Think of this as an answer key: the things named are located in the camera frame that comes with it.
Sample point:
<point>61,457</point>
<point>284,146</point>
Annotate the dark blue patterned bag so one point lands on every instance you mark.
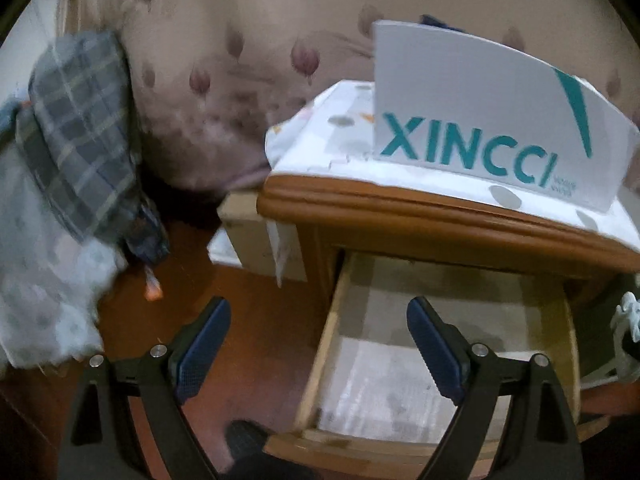
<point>147,240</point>

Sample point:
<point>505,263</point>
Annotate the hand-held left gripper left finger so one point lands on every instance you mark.
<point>202,355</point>

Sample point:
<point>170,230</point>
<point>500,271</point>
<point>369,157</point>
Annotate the dotted white bed sheet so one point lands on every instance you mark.
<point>40,285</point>

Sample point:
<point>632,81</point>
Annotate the orange scrap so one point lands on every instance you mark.
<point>152,287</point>

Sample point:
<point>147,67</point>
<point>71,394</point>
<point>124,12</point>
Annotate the grey plaid cloth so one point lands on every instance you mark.
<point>80,135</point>

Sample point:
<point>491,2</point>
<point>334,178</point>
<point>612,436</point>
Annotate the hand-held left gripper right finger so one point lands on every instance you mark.
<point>435,355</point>

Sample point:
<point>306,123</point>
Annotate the white shoe box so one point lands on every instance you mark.
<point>475,100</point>

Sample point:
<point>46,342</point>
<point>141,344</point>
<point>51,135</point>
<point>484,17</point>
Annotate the cardboard box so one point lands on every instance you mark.
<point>255,240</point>

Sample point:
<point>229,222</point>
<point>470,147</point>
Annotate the dotted white cloth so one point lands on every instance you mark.
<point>325,145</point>

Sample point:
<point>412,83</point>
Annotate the wooden drawer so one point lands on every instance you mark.
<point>320,340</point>

